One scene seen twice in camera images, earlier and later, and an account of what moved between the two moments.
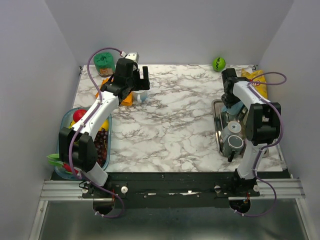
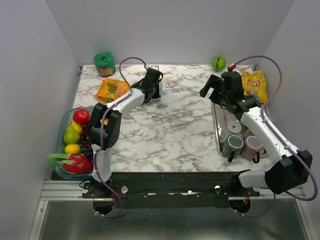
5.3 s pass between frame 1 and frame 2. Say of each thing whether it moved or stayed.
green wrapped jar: stayed
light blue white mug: moved
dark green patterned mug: stayed
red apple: stayed
